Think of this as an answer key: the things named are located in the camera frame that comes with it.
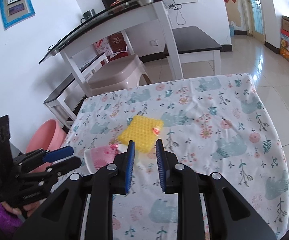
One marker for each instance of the person's left hand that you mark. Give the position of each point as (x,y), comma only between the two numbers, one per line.
(27,210)

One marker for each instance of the red gift box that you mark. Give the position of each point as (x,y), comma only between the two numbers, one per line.
(114,46)

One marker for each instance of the dark green mug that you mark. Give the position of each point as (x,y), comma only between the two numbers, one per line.
(88,15)

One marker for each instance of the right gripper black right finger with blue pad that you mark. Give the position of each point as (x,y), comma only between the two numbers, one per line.
(209,207)

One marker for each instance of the pink white floral wrapper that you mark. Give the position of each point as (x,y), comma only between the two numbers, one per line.
(100,154)

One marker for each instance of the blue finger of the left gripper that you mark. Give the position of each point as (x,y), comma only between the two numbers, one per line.
(52,156)

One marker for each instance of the yellow bubble foam pad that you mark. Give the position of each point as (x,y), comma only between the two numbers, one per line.
(140,132)

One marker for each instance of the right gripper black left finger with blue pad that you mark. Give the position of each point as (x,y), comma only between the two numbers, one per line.
(82,206)

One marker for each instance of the beige plastic stool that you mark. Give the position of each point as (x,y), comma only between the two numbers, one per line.
(122,73)

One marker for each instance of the pink plastic basin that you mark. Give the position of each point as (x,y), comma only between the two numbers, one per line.
(49,136)

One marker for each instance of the black top white bench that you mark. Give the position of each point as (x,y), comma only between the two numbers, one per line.
(194,45)

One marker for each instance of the red white round sticker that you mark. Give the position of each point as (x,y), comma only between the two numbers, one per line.
(156,130)

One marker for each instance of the colourful fruit cardboard boxes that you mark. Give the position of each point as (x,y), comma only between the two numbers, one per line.
(284,44)

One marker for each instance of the white glass top console table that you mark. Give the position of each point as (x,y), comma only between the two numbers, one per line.
(109,21)

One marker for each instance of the white wall socket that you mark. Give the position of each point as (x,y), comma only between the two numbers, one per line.
(154,43)

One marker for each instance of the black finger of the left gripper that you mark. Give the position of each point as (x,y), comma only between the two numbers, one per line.
(62,168)

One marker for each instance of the black top low side table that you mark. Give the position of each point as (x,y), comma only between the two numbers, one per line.
(56,101)

